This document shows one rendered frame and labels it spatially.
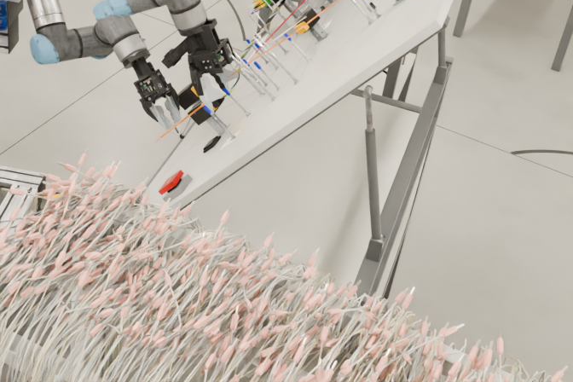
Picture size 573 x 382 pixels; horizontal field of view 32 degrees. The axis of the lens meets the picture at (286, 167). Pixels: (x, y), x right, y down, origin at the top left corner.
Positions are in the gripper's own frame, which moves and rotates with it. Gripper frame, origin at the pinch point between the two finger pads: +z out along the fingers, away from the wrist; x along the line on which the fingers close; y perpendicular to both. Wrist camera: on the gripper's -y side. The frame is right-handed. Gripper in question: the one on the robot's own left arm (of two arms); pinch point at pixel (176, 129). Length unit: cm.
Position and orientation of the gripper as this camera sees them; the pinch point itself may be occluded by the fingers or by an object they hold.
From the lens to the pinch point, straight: 245.8
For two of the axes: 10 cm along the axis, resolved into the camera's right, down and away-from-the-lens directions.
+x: 8.7, -4.9, 0.8
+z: 4.9, 8.7, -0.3
